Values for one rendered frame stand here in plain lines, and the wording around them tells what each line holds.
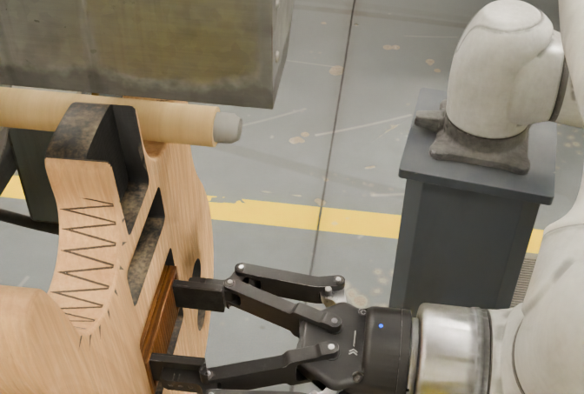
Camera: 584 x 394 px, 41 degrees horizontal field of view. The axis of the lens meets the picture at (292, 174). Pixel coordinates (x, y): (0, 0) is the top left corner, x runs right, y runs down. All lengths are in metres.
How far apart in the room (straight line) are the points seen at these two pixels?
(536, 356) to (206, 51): 0.27
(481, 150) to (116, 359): 1.02
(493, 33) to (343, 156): 1.28
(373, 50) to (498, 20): 1.77
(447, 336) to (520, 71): 0.81
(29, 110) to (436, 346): 0.37
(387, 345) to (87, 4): 0.36
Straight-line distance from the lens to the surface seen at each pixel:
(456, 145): 1.49
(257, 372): 0.64
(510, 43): 1.37
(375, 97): 2.85
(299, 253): 2.25
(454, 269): 1.62
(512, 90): 1.40
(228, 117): 0.62
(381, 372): 0.64
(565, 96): 1.41
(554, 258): 0.52
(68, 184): 0.54
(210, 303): 0.70
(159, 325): 0.67
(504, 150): 1.49
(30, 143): 0.97
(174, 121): 0.62
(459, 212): 1.52
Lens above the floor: 1.63
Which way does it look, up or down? 41 degrees down
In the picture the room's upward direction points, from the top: 1 degrees clockwise
